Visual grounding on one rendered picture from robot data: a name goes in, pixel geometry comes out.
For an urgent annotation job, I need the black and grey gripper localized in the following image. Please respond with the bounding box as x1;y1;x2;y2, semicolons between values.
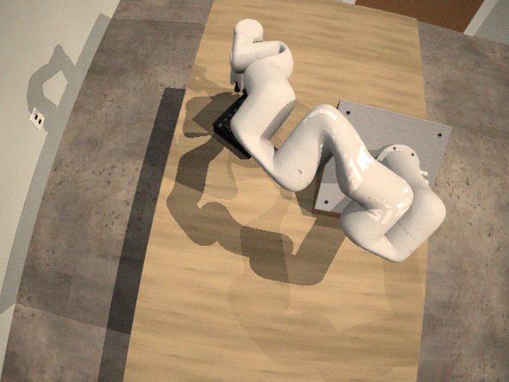
231;69;247;95

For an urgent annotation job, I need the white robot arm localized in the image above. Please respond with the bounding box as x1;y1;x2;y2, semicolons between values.
230;19;446;263

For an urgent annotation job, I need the black lighting desk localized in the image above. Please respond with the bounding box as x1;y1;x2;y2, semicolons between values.
213;94;251;158

